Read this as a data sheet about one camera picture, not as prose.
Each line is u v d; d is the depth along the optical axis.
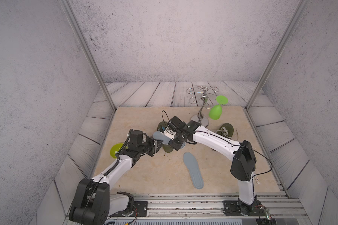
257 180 0.83
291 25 0.76
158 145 0.79
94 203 0.40
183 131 0.61
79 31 0.78
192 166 0.89
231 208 0.73
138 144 0.68
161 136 0.77
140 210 0.73
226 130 0.98
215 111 0.95
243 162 0.48
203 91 0.89
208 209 0.74
